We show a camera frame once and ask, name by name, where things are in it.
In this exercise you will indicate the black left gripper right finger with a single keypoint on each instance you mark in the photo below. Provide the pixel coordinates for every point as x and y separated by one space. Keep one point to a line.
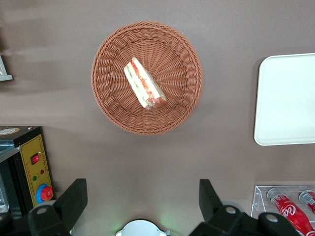
221 221

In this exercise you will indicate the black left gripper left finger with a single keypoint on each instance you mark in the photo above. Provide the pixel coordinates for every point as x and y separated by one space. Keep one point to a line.
61 209

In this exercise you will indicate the triangle sandwich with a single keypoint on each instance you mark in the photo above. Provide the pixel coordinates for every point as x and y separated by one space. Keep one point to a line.
144 83

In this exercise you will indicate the brown round wicker basket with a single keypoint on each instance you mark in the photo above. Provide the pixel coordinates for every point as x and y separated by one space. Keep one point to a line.
172 110

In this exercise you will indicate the cream plastic tray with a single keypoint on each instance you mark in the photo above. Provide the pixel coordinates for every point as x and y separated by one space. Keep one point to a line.
285 98

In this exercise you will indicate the clear acrylic bottle rack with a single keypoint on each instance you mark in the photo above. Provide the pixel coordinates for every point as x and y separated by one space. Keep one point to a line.
258 196

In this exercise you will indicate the red Coca-Cola bottle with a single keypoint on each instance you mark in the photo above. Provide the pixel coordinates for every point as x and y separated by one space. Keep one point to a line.
290 211
308 199

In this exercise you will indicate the grey metal snack rack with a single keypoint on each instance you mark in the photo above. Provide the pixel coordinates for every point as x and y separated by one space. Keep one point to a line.
3 73

